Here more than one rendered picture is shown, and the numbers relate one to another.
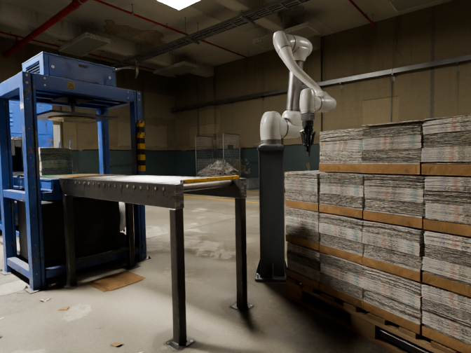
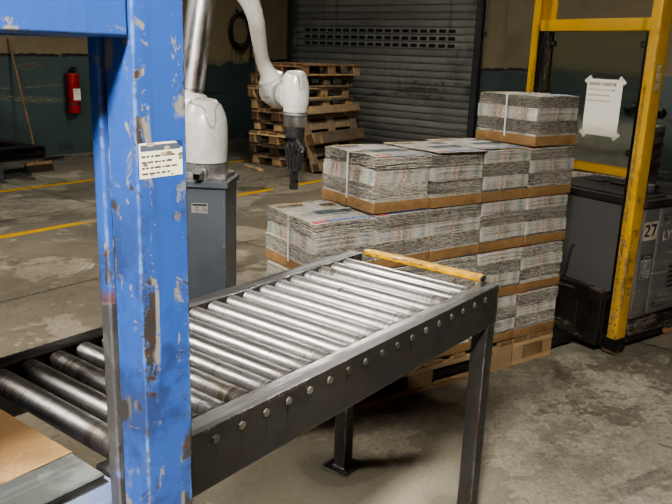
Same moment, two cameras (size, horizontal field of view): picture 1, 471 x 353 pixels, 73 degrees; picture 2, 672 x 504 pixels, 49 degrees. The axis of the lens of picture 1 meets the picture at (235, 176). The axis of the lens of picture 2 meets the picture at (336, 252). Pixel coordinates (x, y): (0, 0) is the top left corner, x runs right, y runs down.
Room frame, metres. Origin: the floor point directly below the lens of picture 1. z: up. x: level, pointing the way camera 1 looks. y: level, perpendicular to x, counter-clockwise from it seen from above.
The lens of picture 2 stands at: (2.09, 2.33, 1.44)
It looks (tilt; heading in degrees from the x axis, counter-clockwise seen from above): 15 degrees down; 268
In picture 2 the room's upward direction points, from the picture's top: 2 degrees clockwise
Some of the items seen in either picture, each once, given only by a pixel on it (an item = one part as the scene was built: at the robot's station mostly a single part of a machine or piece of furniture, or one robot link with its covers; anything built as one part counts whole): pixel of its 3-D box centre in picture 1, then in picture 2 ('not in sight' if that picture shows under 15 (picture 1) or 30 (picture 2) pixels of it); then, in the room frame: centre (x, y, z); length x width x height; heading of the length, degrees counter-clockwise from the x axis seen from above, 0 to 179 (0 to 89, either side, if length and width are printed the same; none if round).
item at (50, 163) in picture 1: (48, 161); not in sight; (3.18, 1.85, 0.93); 0.38 x 0.30 x 0.26; 50
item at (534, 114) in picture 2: not in sight; (515, 226); (1.07, -1.17, 0.65); 0.39 x 0.30 x 1.29; 122
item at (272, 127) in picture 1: (271, 125); (203, 129); (2.47, -0.28, 1.17); 0.18 x 0.16 x 0.22; 119
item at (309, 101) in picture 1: (309, 100); (293, 91); (2.16, -0.50, 1.30); 0.13 x 0.11 x 0.16; 119
